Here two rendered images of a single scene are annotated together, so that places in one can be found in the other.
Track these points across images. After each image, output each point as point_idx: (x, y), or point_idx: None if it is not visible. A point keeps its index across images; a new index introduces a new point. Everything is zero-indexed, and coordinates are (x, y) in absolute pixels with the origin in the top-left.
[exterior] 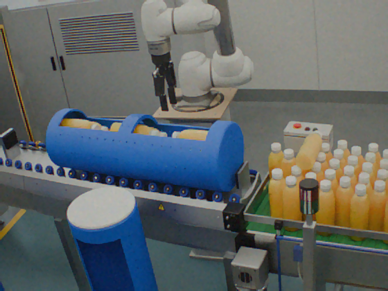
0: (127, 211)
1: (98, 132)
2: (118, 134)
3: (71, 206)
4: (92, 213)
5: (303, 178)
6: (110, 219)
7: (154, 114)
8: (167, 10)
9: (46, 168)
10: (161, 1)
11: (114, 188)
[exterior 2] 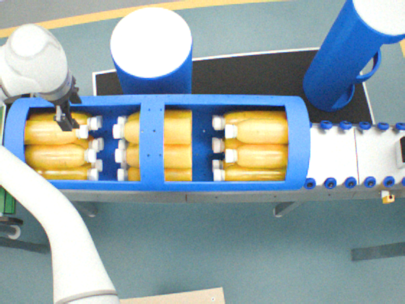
0: (112, 40)
1: (199, 100)
2: (161, 100)
3: (185, 29)
4: (152, 27)
5: None
6: (124, 24)
7: (221, 297)
8: (3, 51)
9: (311, 122)
10: (7, 43)
11: (152, 73)
